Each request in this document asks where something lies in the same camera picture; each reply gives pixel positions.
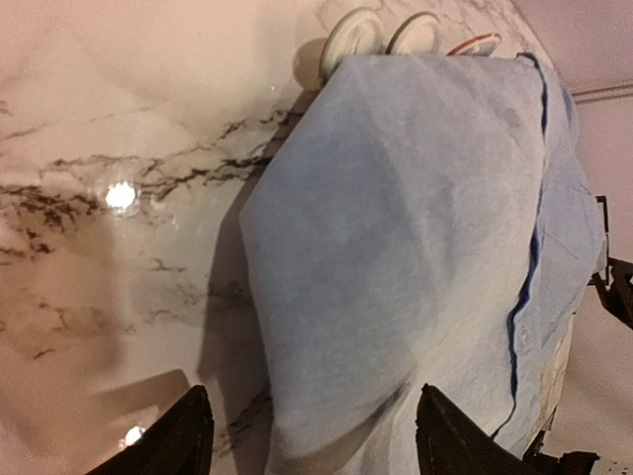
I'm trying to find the round brooch dark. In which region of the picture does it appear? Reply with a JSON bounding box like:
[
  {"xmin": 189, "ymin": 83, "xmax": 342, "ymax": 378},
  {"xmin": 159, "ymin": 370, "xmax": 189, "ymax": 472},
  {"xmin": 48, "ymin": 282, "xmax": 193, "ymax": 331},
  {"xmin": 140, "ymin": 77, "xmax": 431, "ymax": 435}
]
[{"xmin": 386, "ymin": 12, "xmax": 441, "ymax": 55}]

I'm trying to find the blue shirt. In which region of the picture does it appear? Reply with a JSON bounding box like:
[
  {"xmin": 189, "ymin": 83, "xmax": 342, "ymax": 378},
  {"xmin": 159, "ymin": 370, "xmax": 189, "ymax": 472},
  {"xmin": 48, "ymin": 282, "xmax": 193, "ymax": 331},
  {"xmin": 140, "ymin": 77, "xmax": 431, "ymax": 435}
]
[{"xmin": 239, "ymin": 53, "xmax": 604, "ymax": 474}]

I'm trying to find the right aluminium post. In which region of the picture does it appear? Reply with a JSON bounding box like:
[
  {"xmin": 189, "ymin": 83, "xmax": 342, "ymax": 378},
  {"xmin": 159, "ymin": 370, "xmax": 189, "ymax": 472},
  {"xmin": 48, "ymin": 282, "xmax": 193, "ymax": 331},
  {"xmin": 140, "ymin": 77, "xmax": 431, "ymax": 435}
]
[{"xmin": 572, "ymin": 80, "xmax": 633, "ymax": 104}]

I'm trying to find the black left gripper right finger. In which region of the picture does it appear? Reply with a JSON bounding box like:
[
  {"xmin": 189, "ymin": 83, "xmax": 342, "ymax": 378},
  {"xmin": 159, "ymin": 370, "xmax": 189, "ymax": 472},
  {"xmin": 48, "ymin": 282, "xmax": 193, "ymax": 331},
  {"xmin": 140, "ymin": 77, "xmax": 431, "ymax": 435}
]
[{"xmin": 415, "ymin": 384, "xmax": 537, "ymax": 475}]

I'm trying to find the round brooch orange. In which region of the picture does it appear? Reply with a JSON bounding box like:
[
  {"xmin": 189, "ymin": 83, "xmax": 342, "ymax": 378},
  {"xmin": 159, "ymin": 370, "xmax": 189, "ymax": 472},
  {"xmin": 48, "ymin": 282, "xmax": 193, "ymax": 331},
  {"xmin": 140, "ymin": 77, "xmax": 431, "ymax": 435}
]
[{"xmin": 446, "ymin": 33, "xmax": 501, "ymax": 57}]

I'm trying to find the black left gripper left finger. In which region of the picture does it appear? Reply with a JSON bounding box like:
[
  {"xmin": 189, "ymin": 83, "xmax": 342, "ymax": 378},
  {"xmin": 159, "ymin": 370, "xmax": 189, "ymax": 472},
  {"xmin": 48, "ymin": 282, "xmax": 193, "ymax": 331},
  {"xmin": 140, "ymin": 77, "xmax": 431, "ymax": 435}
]
[{"xmin": 88, "ymin": 385, "xmax": 214, "ymax": 475}]

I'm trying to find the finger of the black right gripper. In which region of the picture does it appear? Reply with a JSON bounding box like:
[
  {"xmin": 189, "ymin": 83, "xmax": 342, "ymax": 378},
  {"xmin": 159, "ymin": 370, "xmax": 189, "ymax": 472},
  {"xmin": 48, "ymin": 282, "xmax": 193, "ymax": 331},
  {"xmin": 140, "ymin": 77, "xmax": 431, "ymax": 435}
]
[{"xmin": 589, "ymin": 195, "xmax": 632, "ymax": 329}]

